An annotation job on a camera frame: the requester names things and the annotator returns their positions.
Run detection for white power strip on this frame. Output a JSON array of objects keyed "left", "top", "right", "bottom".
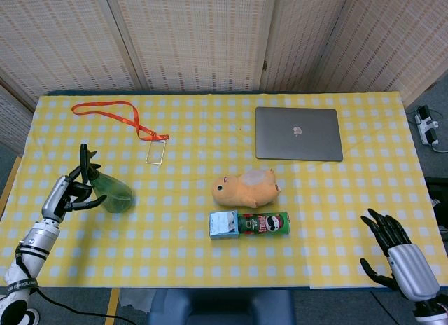
[{"left": 414, "top": 106, "right": 440, "bottom": 146}]

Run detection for green Pringles can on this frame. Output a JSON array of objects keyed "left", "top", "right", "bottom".
[{"left": 237, "top": 211, "right": 291, "bottom": 237}]

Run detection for woven folding screen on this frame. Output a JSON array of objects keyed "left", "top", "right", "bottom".
[{"left": 0, "top": 0, "right": 448, "bottom": 146}]

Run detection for orange lanyard with badge holder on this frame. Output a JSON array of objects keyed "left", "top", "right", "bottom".
[{"left": 71, "top": 100, "right": 170, "bottom": 165}]

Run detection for grey laptop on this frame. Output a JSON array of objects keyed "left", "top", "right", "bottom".
[{"left": 255, "top": 106, "right": 344, "bottom": 162}]

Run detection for yellow checkered tablecloth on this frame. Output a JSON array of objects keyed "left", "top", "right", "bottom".
[{"left": 0, "top": 91, "right": 448, "bottom": 290}]

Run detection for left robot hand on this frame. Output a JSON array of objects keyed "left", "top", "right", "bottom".
[{"left": 41, "top": 165, "right": 108, "bottom": 223}]

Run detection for dark robot base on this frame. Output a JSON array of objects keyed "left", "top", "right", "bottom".
[{"left": 146, "top": 289, "right": 297, "bottom": 325}]

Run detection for yellow plush toy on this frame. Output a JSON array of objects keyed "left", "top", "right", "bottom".
[{"left": 211, "top": 167, "right": 281, "bottom": 209}]

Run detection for blue cardboard box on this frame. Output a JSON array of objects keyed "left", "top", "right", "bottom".
[{"left": 208, "top": 209, "right": 240, "bottom": 241}]

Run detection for black cable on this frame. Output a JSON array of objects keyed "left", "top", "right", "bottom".
[{"left": 27, "top": 289, "right": 150, "bottom": 321}]

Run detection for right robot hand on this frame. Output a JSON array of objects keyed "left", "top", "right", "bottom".
[{"left": 359, "top": 208, "right": 440, "bottom": 302}]

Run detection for green spray bottle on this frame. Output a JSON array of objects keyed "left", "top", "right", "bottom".
[{"left": 79, "top": 143, "right": 136, "bottom": 214}]

